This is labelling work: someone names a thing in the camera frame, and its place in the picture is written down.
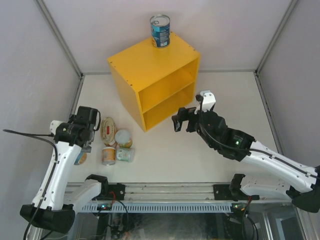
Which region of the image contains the black left base bracket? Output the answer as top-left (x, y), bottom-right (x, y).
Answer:
top-left (92, 183), bottom-right (126, 201)

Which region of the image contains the orange label can lying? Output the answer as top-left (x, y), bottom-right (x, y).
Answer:
top-left (101, 146), bottom-right (116, 166)

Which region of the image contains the blue soup can with noodles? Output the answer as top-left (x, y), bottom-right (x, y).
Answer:
top-left (74, 151), bottom-right (87, 166)

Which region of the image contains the yellow wooden shelf cabinet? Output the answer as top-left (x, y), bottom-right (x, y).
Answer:
top-left (107, 32), bottom-right (201, 132)

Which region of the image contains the left aluminium frame post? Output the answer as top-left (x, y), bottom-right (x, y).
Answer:
top-left (34, 0), bottom-right (83, 79)

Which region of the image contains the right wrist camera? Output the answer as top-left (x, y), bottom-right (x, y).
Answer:
top-left (195, 90), bottom-right (216, 114)

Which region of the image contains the green label can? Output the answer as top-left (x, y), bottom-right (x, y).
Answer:
top-left (115, 147), bottom-right (135, 163)

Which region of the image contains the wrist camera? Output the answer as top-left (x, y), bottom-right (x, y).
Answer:
top-left (195, 90), bottom-right (216, 114)
top-left (49, 120), bottom-right (62, 135)

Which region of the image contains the right aluminium frame post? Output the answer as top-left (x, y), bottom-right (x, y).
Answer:
top-left (254, 0), bottom-right (300, 75)

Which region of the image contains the black base bracket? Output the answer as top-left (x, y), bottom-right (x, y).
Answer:
top-left (213, 184), bottom-right (238, 202)
top-left (92, 183), bottom-right (126, 201)

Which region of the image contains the aluminium frame post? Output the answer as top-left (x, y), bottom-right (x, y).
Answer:
top-left (254, 0), bottom-right (300, 75)
top-left (34, 0), bottom-right (83, 79)

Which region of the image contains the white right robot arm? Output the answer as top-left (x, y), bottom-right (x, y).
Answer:
top-left (171, 107), bottom-right (320, 213)

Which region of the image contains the orange can with white lid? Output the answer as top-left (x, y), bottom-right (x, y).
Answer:
top-left (115, 129), bottom-right (133, 148)

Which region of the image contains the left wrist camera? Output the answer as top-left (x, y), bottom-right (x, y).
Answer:
top-left (49, 120), bottom-right (62, 135)

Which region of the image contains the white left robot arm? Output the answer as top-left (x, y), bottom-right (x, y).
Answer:
top-left (20, 106), bottom-right (110, 234)

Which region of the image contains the aluminium mounting rail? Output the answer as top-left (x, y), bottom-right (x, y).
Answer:
top-left (67, 182), bottom-right (296, 202)

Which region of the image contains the grey slotted cable duct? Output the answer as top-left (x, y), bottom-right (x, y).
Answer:
top-left (80, 202), bottom-right (233, 214)

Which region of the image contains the oval flat fish tin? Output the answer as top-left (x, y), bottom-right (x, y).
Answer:
top-left (100, 117), bottom-right (117, 147)

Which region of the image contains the black right base bracket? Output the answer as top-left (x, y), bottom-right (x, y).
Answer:
top-left (213, 184), bottom-right (238, 202)

